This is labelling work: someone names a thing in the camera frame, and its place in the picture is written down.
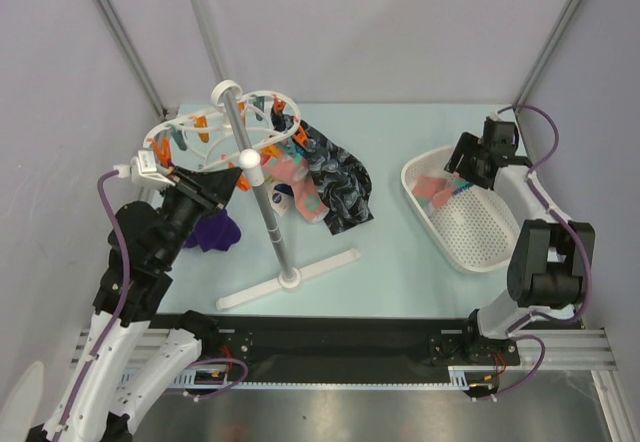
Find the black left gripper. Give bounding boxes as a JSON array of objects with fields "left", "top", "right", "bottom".
[{"left": 157, "top": 164, "right": 244, "bottom": 267}]

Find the white oval clip hanger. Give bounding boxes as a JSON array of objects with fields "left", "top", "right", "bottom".
[{"left": 142, "top": 80, "right": 302, "bottom": 172}]

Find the dark patterned sock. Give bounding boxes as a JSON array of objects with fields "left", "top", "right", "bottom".
[{"left": 293, "top": 120, "right": 374, "bottom": 235}]

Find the pink patterned sock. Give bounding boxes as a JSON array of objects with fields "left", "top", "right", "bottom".
[{"left": 261, "top": 155, "right": 329, "bottom": 224}]

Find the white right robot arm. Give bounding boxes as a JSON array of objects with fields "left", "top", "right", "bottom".
[{"left": 445, "top": 116, "right": 595, "bottom": 363}]

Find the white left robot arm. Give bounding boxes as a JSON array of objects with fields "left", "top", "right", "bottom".
[{"left": 23, "top": 167, "right": 242, "bottom": 441}]

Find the grey white hanger stand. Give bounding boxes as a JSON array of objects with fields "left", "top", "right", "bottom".
[{"left": 190, "top": 0, "right": 361, "bottom": 311}]

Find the purple sock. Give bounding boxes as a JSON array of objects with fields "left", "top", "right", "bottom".
[{"left": 184, "top": 209, "right": 242, "bottom": 252}]

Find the white sock label tag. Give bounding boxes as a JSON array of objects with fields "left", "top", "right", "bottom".
[{"left": 269, "top": 184, "right": 293, "bottom": 217}]

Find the white perforated basket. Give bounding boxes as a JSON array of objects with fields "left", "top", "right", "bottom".
[{"left": 401, "top": 146, "right": 519, "bottom": 273}]

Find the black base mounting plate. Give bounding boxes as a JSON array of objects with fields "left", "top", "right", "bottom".
[{"left": 159, "top": 314, "right": 521, "bottom": 386}]

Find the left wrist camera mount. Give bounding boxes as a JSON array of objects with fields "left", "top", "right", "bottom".
[{"left": 113, "top": 149, "right": 175, "bottom": 191}]

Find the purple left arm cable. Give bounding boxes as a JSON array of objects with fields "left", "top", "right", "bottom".
[{"left": 49, "top": 171, "right": 134, "bottom": 433}]

